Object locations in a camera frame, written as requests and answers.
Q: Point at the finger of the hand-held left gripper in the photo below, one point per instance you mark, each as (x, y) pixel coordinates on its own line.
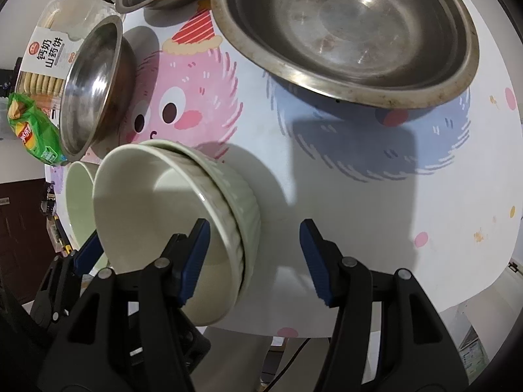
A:
(88, 255)

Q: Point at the green potato chips bag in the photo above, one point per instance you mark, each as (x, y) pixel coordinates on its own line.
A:
(32, 134)

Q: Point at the dark brown wooden cabinet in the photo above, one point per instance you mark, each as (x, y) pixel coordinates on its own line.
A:
(20, 220)

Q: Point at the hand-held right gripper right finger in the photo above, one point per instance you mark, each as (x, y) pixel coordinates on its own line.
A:
(314, 261)

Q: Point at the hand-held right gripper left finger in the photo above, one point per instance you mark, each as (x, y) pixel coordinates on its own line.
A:
(195, 261)

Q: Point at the large stainless steel bowl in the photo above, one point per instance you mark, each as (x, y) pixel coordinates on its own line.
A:
(347, 28)

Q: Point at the smooth pale green ceramic bowl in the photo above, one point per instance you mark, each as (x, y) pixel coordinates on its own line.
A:
(135, 220)

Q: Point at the clear glass cup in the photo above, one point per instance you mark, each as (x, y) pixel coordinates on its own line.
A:
(77, 12)

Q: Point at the cartoon printed tablecloth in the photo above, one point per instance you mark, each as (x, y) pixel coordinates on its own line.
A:
(347, 212)

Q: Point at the clear plastic biscuit box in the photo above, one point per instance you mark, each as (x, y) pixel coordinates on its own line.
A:
(45, 57)

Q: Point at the printed carton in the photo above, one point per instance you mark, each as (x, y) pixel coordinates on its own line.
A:
(472, 351)

